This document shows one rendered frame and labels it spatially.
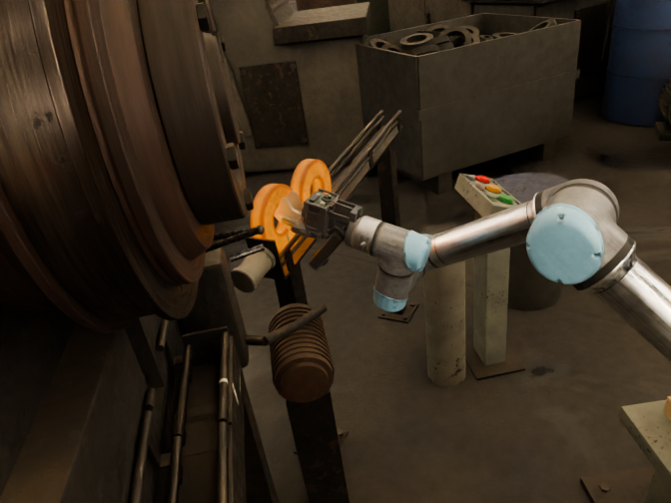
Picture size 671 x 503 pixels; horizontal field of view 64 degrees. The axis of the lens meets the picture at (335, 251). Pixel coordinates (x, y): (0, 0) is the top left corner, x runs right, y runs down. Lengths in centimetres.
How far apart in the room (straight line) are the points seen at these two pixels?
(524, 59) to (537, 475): 214
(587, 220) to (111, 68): 69
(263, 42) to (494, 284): 216
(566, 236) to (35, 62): 72
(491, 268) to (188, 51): 126
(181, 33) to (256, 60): 285
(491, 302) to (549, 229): 81
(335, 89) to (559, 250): 254
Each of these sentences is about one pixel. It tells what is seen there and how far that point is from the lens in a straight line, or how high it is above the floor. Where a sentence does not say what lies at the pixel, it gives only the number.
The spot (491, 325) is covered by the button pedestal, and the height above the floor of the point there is 17.
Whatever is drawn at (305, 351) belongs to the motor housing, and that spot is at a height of 53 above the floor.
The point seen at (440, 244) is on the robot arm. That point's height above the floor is 65.
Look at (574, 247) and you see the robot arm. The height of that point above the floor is 80.
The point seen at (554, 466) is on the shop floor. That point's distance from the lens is 160.
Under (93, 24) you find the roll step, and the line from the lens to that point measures 45.
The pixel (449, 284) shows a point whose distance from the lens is 152.
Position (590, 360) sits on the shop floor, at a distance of 191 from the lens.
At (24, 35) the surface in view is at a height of 121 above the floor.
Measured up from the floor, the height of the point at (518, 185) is 43.
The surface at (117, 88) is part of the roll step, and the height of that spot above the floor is 116.
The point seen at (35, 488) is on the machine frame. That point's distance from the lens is 56.
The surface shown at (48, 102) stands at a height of 117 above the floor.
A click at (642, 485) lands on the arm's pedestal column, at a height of 2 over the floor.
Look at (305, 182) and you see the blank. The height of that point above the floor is 77.
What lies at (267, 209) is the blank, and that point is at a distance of 115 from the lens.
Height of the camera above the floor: 124
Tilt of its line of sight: 30 degrees down
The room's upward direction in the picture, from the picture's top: 8 degrees counter-clockwise
